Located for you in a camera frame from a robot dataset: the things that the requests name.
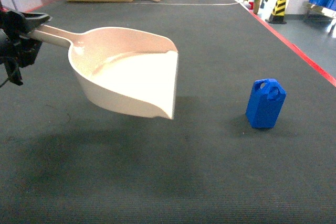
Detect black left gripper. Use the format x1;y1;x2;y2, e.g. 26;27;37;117
1;10;51;86

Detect blue 3D-printed part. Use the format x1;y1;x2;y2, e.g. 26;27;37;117
245;79;287;129

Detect beige plastic dustpan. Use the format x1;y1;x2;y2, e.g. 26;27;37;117
29;25;179;119

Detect steel shelf rack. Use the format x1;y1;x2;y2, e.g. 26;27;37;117
303;0;335;34

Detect yellow black traffic cone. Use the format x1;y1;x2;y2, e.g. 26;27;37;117
266;0;287;25

